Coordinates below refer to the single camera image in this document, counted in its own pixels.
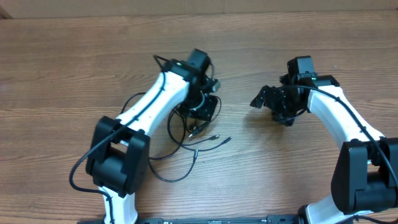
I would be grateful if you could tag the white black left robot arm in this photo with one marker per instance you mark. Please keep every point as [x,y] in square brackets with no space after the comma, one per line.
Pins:
[119,154]

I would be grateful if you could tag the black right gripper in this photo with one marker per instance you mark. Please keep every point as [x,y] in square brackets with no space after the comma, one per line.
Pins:
[267,98]

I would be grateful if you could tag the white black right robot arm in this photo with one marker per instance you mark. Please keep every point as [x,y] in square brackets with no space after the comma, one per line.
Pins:
[365,177]

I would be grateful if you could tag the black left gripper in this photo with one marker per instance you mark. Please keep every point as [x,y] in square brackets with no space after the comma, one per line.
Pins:
[205,112]

